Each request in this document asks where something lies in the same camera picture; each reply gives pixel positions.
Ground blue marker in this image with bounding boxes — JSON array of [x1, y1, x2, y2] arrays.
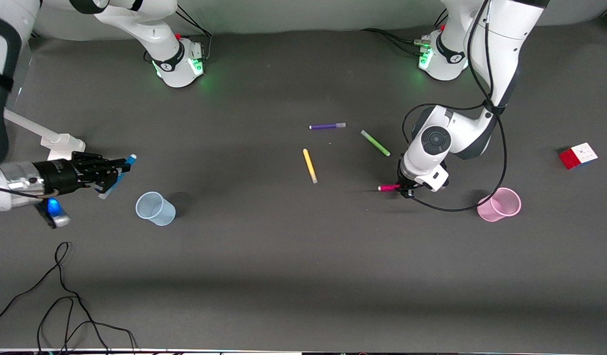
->
[[99, 154, 137, 200]]

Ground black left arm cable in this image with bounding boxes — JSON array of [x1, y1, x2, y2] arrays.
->
[[401, 0, 509, 213]]

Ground blue plastic cup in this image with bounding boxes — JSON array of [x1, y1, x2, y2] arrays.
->
[[135, 191, 176, 226]]

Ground white stand with pole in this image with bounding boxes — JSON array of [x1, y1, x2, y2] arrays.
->
[[4, 109, 86, 161]]

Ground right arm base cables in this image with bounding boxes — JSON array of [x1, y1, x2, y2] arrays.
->
[[143, 4, 213, 64]]

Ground rubik's cube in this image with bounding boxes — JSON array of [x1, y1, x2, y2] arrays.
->
[[559, 142, 599, 170]]

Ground pink plastic cup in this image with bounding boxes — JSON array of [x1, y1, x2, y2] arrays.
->
[[477, 187, 522, 222]]

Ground yellow marker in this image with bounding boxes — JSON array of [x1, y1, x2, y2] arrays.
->
[[303, 148, 318, 184]]

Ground long black loose cable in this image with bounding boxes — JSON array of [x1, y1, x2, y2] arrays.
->
[[0, 241, 138, 355]]

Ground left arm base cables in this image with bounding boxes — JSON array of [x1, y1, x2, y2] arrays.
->
[[360, 9, 449, 56]]

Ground green marker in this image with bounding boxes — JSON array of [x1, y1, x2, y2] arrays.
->
[[361, 130, 391, 157]]

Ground looped black loose cable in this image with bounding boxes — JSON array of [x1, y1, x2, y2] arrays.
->
[[36, 296, 112, 355]]

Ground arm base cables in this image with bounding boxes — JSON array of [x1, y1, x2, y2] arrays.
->
[[143, 4, 213, 64], [360, 9, 449, 56]]

